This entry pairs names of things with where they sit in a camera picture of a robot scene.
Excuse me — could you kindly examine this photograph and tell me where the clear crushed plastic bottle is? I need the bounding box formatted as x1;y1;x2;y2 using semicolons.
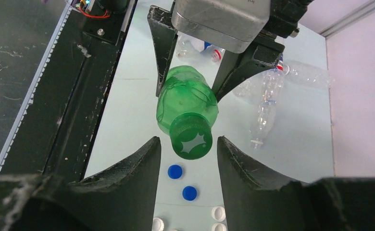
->
232;76;263;100

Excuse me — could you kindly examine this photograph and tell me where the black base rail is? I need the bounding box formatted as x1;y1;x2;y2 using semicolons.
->
0;0;136;182

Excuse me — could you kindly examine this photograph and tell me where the green plastic bottle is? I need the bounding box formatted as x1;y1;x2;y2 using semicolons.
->
156;65;219;135

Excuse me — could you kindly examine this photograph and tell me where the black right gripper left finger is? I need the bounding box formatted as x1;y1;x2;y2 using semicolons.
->
0;137;161;231

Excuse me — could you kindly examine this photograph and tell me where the clear bottle with blue label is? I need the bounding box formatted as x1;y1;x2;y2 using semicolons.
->
250;54;284;149

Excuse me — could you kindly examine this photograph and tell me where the green bottle cap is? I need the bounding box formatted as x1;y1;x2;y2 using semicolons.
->
169;113;213;160

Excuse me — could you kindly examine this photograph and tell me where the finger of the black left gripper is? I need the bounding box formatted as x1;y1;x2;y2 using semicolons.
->
147;5;178;97

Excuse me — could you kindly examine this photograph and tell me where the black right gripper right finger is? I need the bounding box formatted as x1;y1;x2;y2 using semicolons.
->
217;137;375;231

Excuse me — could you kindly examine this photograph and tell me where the blue bottle cap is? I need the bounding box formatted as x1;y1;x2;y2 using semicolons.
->
182;186;198;201
167;164;183;180

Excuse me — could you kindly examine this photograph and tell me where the white bottle cap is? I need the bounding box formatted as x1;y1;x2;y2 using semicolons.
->
151;217;165;231
211;206;226;222
211;222;227;231

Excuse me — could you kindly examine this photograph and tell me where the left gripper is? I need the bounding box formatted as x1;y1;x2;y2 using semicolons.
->
212;0;313;102

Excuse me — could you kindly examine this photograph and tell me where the clear bottle with red ring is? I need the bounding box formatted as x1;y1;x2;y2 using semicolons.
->
175;32;226;63

